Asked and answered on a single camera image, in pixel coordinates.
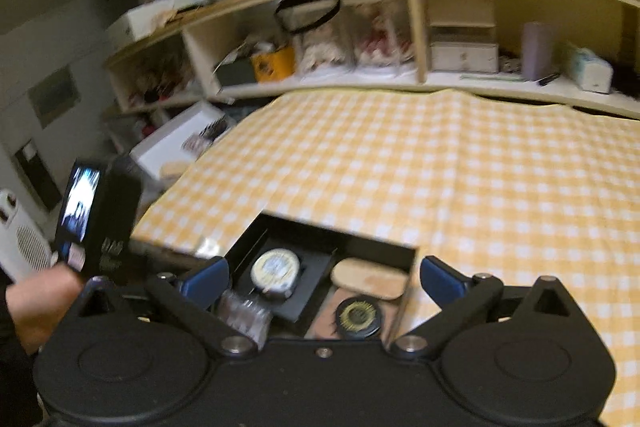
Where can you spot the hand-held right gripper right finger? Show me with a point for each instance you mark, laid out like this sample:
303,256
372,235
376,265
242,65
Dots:
441,279

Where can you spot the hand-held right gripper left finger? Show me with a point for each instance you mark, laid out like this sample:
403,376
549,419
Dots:
205,278

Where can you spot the round white tin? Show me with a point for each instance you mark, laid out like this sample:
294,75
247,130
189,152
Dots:
275,269

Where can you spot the large black box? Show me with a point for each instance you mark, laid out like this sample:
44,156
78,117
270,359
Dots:
350,242

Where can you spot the small black box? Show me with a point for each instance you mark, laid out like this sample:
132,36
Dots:
310,288

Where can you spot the person's left hand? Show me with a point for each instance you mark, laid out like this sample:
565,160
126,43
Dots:
42,307

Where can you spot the oval wooden box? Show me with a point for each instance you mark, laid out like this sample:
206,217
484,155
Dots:
367,279

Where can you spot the white open cardboard box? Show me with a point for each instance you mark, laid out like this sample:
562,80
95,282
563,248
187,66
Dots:
165,142

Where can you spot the white fan heater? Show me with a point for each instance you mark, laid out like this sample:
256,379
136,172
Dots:
25,247

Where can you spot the yellow white checked tablecloth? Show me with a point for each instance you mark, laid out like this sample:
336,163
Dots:
450,167

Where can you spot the yellow printed box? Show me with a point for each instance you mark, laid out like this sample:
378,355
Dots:
272,64

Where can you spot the white mini drawer box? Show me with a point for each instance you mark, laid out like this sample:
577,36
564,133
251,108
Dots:
462,54

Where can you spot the black pen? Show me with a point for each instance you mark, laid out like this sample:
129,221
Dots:
548,78

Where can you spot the cream wooden shelf unit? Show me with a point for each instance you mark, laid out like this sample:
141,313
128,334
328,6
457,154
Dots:
420,32

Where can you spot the purple bottle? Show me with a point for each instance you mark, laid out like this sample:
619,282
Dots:
537,49

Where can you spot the clear doll container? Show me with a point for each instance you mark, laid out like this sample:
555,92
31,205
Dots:
322,49
382,37

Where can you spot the white teal tissue box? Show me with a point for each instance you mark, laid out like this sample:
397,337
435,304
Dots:
590,69

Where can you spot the framed wall picture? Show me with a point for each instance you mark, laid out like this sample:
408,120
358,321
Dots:
52,96

